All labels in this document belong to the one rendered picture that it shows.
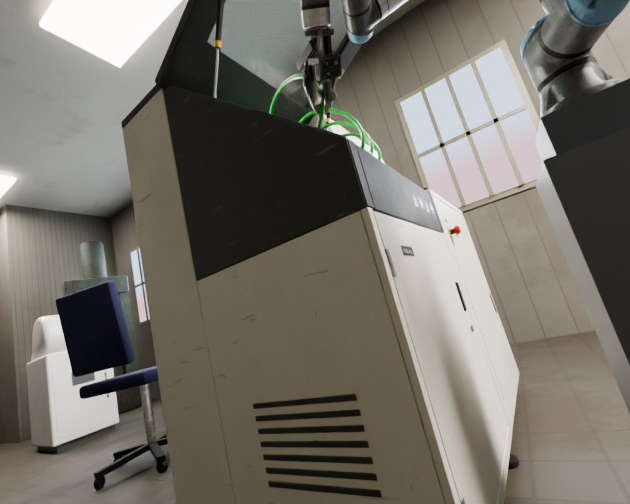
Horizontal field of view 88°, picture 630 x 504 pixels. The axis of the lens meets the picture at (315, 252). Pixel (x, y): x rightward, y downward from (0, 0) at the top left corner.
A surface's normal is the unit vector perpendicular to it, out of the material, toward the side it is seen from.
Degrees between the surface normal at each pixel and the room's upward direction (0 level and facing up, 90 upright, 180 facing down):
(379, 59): 90
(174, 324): 90
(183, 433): 90
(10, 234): 90
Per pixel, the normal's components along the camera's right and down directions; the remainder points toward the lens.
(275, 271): -0.56, -0.03
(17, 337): 0.82, -0.31
